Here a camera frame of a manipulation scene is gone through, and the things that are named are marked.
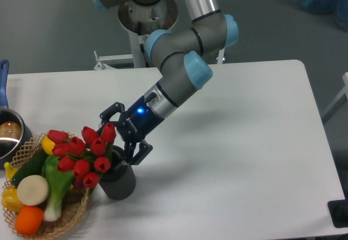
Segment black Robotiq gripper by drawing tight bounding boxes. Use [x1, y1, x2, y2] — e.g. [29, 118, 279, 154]
[97, 96, 164, 166]

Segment red tulip bouquet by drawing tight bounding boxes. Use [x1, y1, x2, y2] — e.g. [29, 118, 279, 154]
[47, 122, 116, 193]

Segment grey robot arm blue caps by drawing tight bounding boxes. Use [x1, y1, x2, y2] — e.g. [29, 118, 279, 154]
[93, 0, 239, 165]

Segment dark grey ribbed vase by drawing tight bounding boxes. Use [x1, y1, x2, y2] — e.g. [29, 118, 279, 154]
[99, 146, 136, 200]

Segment purple red radish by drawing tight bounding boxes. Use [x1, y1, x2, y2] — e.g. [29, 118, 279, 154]
[72, 178, 84, 188]

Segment yellow squash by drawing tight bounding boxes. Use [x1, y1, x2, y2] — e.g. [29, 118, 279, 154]
[41, 136, 55, 155]

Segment green bok choy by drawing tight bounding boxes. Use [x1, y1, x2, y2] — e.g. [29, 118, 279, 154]
[41, 155, 74, 222]

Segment woven wicker basket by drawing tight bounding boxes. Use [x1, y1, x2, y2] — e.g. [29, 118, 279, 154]
[1, 134, 88, 239]

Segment dark green cucumber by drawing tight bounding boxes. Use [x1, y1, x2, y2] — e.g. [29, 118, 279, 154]
[11, 147, 48, 187]

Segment beige round bun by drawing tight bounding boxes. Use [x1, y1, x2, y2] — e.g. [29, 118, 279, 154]
[17, 175, 49, 206]

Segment orange fruit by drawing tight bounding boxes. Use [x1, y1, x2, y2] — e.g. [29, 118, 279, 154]
[15, 206, 44, 236]

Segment yellow bell pepper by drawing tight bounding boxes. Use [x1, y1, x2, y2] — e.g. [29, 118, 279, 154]
[1, 186, 24, 213]

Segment blue handled saucepan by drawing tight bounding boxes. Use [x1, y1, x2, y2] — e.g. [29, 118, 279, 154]
[1, 59, 32, 170]

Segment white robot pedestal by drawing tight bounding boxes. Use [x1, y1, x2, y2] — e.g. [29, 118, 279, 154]
[118, 0, 178, 68]

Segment white frame at right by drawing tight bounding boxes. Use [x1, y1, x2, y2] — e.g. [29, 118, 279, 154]
[321, 72, 347, 125]

